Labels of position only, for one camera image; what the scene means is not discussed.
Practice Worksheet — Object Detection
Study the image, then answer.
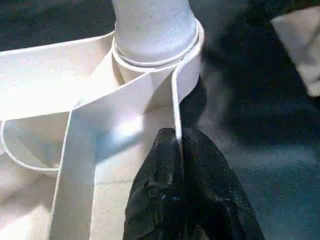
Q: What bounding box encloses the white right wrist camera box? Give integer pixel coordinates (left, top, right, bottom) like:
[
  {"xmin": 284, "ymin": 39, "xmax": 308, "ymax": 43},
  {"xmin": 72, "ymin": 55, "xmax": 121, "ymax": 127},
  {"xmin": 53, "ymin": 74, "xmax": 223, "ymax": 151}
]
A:
[{"xmin": 270, "ymin": 6, "xmax": 320, "ymax": 98}]

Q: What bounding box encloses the white plastic table leg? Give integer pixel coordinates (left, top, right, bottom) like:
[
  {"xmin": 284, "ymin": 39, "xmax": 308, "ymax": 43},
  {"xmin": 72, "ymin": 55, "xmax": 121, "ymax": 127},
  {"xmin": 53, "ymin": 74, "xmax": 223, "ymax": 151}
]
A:
[{"xmin": 111, "ymin": 0, "xmax": 200, "ymax": 65}]

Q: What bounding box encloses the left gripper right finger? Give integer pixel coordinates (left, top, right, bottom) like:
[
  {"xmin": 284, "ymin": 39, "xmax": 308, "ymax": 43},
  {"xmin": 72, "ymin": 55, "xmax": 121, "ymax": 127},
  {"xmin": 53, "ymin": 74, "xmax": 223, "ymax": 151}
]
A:
[{"xmin": 181, "ymin": 127, "xmax": 267, "ymax": 240}]

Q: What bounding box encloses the white plastic table top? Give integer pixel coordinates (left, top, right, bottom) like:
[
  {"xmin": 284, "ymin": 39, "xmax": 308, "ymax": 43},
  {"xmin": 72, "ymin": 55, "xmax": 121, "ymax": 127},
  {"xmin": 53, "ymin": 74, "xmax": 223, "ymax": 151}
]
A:
[{"xmin": 0, "ymin": 19, "xmax": 206, "ymax": 240}]

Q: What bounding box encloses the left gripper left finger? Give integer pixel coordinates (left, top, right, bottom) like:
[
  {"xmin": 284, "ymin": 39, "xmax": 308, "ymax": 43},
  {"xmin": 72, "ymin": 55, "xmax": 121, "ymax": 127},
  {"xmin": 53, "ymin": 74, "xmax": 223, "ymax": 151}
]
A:
[{"xmin": 123, "ymin": 127, "xmax": 188, "ymax": 240}]

